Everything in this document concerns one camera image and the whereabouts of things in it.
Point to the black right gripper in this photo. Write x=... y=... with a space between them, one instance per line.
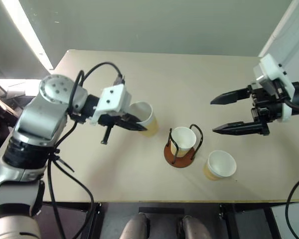
x=269 y=102

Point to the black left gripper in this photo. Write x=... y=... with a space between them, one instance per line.
x=112 y=120

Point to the tan paper cup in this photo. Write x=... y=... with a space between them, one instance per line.
x=183 y=138
x=221 y=163
x=149 y=124

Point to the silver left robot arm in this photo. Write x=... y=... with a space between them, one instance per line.
x=37 y=117

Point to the black flat bar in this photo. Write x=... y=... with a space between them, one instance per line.
x=162 y=210

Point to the dark rounded grey shape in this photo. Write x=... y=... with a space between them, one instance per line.
x=135 y=227
x=193 y=229

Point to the dark cluttered furniture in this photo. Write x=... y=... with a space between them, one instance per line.
x=0 y=119

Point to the bright white light strip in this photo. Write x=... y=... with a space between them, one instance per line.
x=27 y=32

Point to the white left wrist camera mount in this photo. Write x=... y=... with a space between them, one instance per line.
x=113 y=98

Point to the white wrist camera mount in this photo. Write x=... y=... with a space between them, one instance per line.
x=113 y=98
x=270 y=67

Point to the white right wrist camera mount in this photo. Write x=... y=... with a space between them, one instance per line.
x=270 y=67

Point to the black metal table frame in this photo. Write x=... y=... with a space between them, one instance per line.
x=230 y=224

